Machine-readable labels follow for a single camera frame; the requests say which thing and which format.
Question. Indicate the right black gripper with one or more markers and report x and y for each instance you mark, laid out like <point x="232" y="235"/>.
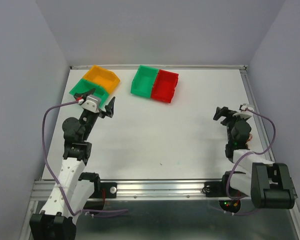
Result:
<point x="224" y="112"/>

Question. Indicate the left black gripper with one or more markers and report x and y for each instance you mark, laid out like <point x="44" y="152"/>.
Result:
<point x="109" y="110"/>

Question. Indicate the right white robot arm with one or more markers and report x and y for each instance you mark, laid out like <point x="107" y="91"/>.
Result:
<point x="268" y="184"/>

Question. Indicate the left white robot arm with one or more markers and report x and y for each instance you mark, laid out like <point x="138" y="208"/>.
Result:
<point x="73" y="186"/>

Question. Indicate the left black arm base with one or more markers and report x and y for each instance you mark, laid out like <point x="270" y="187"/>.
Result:
<point x="106" y="191"/>

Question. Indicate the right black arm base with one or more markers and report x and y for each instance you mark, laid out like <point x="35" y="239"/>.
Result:
<point x="217" y="189"/>

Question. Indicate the left green plastic bin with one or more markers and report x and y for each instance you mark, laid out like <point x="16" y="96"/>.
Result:
<point x="84" y="86"/>

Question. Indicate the green plastic bin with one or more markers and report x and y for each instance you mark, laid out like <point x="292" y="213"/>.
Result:
<point x="143" y="81"/>
<point x="84" y="86"/>

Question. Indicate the orange plastic bin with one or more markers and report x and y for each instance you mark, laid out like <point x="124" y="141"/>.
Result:
<point x="102" y="77"/>

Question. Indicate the right green plastic bin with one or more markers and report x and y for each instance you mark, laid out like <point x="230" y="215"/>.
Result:
<point x="143" y="81"/>

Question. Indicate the red plastic bin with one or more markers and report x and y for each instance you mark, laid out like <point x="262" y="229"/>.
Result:
<point x="164" y="86"/>

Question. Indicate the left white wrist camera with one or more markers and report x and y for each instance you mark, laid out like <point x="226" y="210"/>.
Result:
<point x="91" y="103"/>

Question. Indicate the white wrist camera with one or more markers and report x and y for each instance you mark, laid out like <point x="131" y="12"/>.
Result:
<point x="91" y="103"/>
<point x="245" y="111"/>

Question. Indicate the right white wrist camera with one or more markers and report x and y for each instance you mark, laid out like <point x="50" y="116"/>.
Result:
<point x="245" y="111"/>

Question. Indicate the aluminium table edge frame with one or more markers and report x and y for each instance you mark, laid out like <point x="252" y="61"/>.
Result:
<point x="189" y="68"/>

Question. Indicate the aluminium front rail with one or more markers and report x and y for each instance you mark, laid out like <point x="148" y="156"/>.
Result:
<point x="133" y="190"/>

